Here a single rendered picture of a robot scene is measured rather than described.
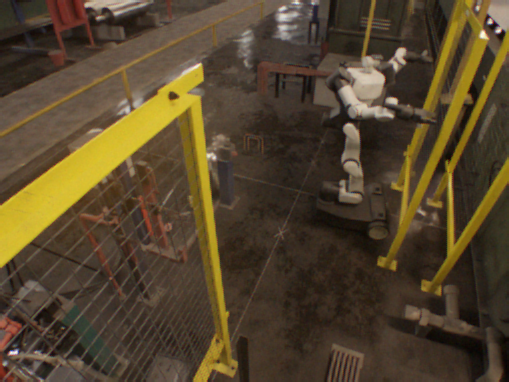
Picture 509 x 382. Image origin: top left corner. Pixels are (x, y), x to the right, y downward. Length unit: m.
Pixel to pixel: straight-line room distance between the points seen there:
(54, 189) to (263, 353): 1.91
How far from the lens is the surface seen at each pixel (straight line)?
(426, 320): 2.43
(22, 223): 0.63
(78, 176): 0.68
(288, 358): 2.33
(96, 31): 9.78
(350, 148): 2.67
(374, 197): 3.16
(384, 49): 5.46
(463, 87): 1.98
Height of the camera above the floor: 2.17
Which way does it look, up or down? 41 degrees down
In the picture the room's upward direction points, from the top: straight up
